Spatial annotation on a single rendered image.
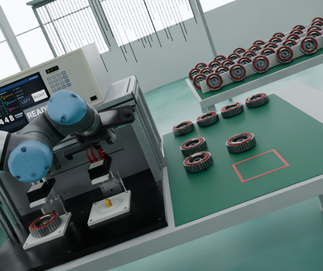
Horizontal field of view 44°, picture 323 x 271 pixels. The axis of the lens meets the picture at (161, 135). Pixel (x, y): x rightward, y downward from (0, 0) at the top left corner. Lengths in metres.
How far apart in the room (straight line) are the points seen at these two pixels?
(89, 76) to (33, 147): 0.72
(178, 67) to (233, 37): 1.17
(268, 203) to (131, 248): 0.42
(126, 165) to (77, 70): 0.45
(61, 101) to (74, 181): 0.86
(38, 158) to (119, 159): 0.91
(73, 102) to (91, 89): 0.59
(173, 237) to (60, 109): 0.54
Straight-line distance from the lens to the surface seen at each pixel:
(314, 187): 1.23
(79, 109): 0.87
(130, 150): 1.63
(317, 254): 2.17
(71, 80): 1.46
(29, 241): 1.51
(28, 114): 1.52
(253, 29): 7.96
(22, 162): 0.77
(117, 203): 1.44
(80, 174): 1.69
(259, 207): 1.20
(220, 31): 7.82
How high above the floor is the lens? 1.34
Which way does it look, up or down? 16 degrees down
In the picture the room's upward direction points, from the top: 22 degrees counter-clockwise
